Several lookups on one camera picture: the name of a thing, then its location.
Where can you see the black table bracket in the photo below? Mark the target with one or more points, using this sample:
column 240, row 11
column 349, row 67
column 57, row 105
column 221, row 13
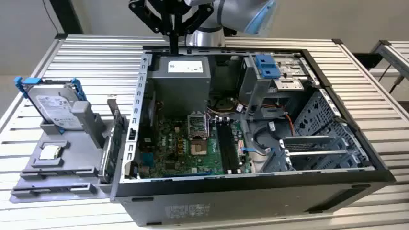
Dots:
column 366, row 60

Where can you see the blue plastic disk carrier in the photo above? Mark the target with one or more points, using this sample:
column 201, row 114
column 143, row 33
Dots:
column 267, row 72

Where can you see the green graphics card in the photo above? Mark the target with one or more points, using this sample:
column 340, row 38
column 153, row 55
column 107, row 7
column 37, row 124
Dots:
column 115, row 134

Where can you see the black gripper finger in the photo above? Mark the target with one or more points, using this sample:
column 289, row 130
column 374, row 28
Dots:
column 149, row 19
column 195, row 21

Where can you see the grey power supply unit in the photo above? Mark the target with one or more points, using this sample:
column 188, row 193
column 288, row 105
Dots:
column 179, row 88

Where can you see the black metal frame post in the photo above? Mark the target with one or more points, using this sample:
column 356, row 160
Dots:
column 68, row 16

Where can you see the black RAM slot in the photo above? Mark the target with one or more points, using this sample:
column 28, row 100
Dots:
column 232, row 146
column 225, row 146

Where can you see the metal slat side table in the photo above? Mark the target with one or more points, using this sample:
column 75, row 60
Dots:
column 396, row 55

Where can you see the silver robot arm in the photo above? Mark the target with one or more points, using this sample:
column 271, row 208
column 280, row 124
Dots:
column 205, row 37

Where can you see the green motherboard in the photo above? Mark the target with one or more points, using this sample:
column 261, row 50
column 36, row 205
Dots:
column 169, row 148

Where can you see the silver CPU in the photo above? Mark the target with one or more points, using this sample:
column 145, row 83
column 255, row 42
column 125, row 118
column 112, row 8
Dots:
column 49, row 152

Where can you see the black open PC case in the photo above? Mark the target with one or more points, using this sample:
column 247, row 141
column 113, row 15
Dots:
column 256, row 198

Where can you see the CPU socket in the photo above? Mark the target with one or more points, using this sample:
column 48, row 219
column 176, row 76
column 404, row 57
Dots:
column 200, row 147

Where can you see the blue expansion slot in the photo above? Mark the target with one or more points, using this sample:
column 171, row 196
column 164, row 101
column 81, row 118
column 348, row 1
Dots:
column 185, row 174

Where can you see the hard disk in blue carrier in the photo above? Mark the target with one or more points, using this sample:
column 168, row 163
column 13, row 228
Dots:
column 53, row 105

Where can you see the grey parts rack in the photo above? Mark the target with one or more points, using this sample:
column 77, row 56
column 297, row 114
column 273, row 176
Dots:
column 80, row 155

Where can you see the grey metal disk bay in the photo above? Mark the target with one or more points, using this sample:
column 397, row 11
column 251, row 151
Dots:
column 252, row 88

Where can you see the silver expansion slot cover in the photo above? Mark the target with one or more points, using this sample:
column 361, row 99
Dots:
column 303, row 137
column 316, row 152

